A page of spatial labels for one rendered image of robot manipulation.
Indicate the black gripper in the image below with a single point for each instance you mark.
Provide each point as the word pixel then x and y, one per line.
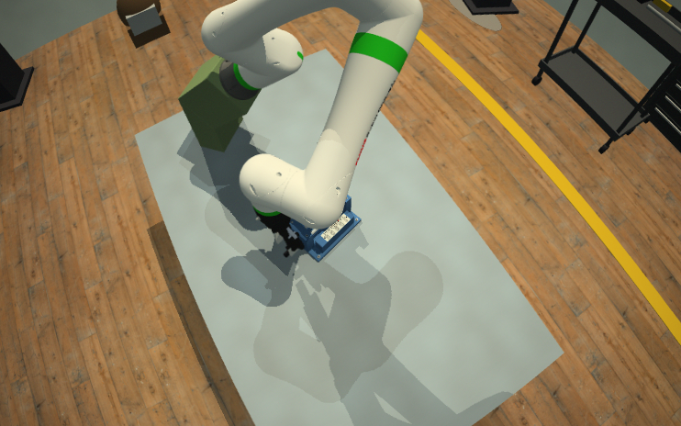
pixel 281 230

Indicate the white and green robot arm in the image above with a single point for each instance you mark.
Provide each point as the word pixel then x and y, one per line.
pixel 315 197

